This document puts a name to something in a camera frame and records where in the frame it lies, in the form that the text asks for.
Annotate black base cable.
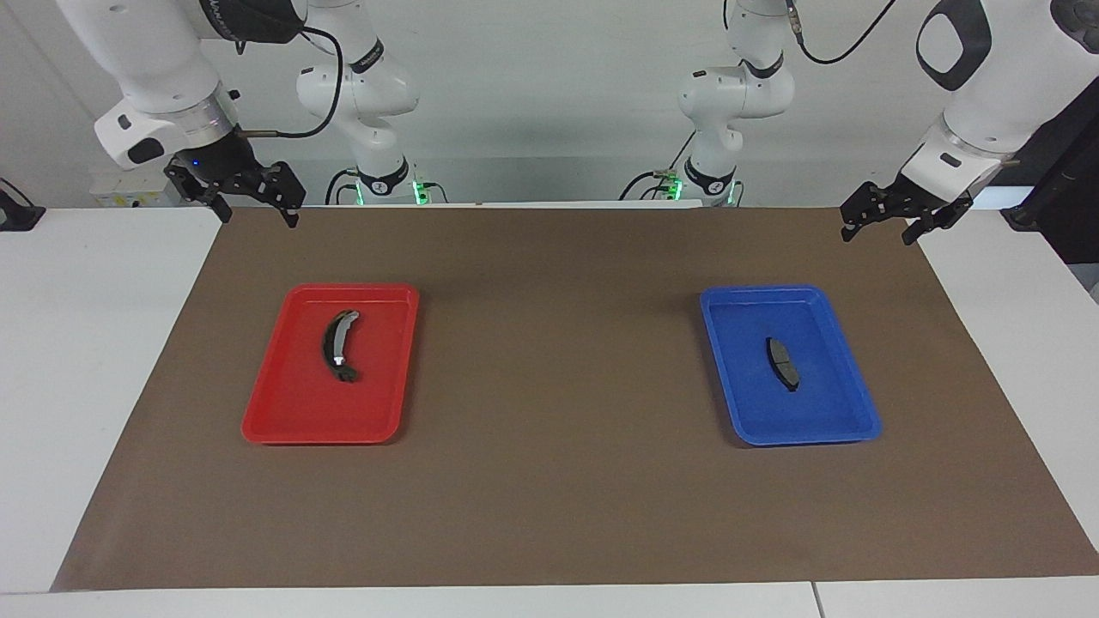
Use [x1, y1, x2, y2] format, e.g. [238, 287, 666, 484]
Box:
[618, 129, 698, 203]
[324, 167, 361, 207]

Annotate brown table mat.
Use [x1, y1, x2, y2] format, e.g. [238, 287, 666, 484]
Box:
[50, 206, 1099, 593]

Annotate blue plastic tray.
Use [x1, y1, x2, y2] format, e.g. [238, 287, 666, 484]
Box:
[699, 285, 883, 448]

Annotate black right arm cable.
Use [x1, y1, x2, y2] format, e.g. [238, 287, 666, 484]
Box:
[236, 24, 346, 141]

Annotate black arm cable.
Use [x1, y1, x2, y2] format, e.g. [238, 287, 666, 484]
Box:
[786, 0, 899, 66]
[236, 24, 346, 141]

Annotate black monitor stand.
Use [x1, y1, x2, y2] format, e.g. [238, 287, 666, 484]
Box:
[1000, 82, 1099, 267]

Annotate red plastic tray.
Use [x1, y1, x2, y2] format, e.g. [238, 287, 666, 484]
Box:
[240, 283, 421, 446]

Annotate grey brake pad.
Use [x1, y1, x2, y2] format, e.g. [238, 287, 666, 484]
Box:
[766, 336, 802, 394]

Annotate white box with yellow label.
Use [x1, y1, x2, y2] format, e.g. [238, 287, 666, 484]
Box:
[89, 167, 185, 209]

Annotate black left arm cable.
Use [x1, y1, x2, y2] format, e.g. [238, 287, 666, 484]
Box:
[786, 0, 899, 66]

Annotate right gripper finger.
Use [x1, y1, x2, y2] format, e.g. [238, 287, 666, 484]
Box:
[247, 161, 307, 230]
[164, 161, 234, 225]

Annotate curved brake shoe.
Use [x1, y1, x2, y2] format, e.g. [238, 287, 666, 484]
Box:
[321, 308, 362, 385]

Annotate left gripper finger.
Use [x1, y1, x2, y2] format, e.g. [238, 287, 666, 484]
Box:
[839, 180, 904, 244]
[901, 197, 975, 247]

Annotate black clamp stand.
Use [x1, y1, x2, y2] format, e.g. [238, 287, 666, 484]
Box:
[0, 177, 46, 233]

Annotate black left base cable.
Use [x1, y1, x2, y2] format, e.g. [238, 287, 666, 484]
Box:
[618, 129, 698, 203]

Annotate black right base cable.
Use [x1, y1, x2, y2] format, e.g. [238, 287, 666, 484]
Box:
[324, 167, 361, 207]

